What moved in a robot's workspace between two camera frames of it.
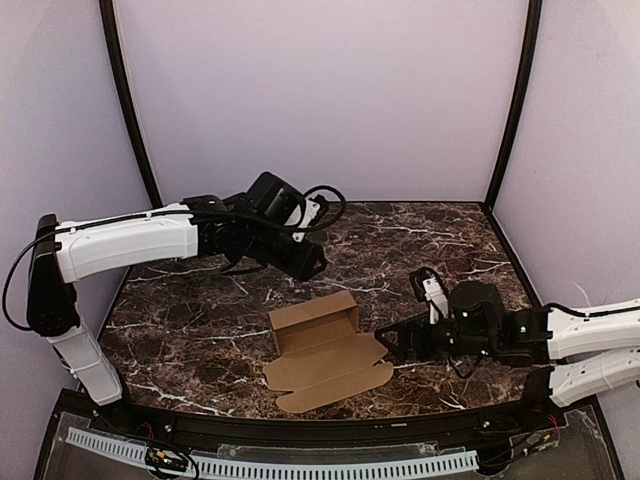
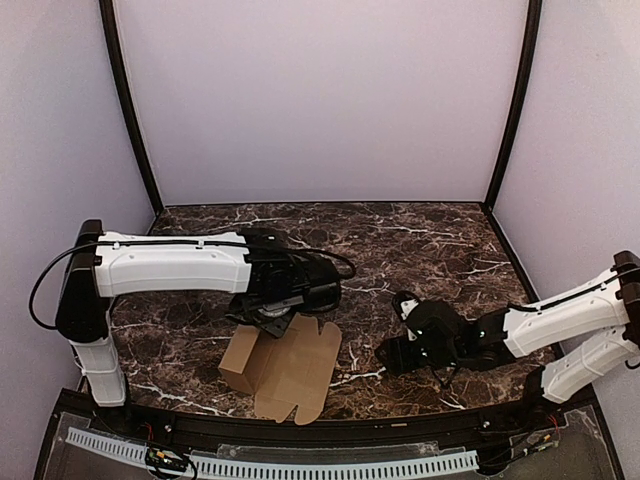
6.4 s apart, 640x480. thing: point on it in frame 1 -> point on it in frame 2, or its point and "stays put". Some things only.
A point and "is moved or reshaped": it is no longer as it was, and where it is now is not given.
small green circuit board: [166, 459] stays put
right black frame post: [534, 29] stays put
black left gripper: [310, 261] -> [270, 320]
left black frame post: [109, 26] stays put
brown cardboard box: [322, 355] is moved or reshaped
